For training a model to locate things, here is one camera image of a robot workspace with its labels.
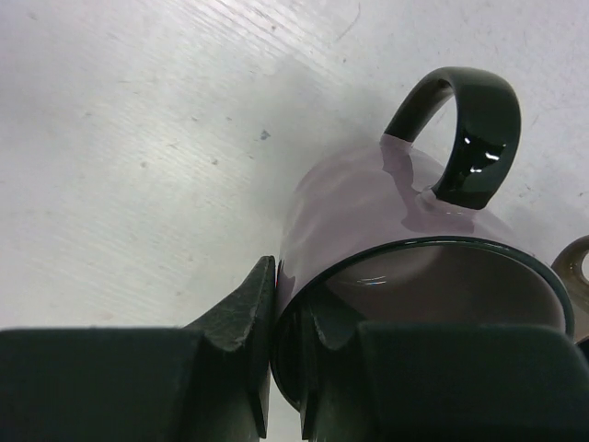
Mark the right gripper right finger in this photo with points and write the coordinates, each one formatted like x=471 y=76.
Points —
x=392 y=382

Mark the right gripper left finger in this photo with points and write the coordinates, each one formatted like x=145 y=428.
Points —
x=206 y=381

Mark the purple mug black handle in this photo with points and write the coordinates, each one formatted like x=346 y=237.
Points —
x=400 y=229

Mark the beige mug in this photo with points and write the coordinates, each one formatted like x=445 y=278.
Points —
x=569 y=267

